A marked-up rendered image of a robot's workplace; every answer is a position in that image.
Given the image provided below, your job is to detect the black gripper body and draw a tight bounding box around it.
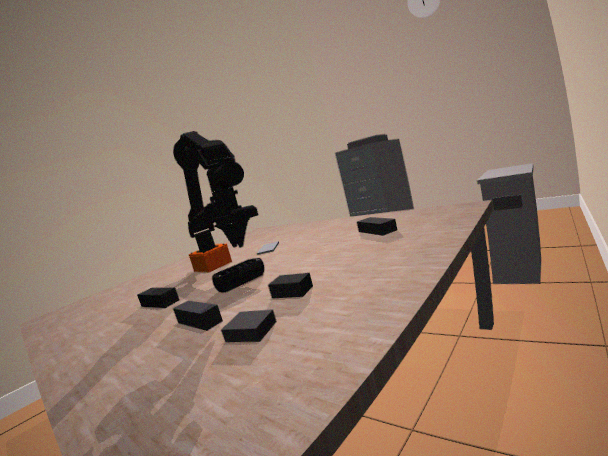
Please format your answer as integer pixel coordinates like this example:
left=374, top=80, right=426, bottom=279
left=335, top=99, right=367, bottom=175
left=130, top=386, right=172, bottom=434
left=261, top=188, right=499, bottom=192
left=208, top=187, right=258, bottom=225

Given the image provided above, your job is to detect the dark grey controller unit with label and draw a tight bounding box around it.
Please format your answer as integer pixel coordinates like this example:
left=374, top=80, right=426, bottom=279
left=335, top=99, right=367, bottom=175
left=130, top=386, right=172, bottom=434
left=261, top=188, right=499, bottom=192
left=212, top=258, right=264, bottom=293

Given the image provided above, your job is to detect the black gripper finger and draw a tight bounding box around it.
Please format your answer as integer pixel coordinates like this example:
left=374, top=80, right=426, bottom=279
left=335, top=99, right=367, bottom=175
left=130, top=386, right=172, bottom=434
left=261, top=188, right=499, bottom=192
left=226, top=218, right=249, bottom=248
left=214, top=221, right=237, bottom=248

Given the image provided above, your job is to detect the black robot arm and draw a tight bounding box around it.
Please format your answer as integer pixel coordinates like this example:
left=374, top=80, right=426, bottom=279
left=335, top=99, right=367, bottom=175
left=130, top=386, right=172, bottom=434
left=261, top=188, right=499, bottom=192
left=173, top=131, right=244, bottom=253

